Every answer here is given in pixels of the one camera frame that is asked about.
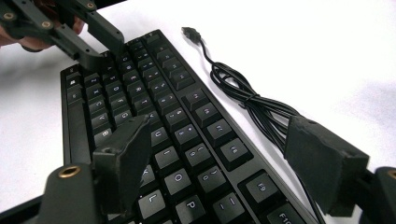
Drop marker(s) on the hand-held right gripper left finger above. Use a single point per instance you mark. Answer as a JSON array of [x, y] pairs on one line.
[[124, 161]]

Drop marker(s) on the black computer keyboard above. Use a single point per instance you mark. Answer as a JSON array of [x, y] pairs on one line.
[[186, 140]]

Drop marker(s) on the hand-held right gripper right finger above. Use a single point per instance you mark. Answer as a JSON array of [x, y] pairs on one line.
[[323, 165]]

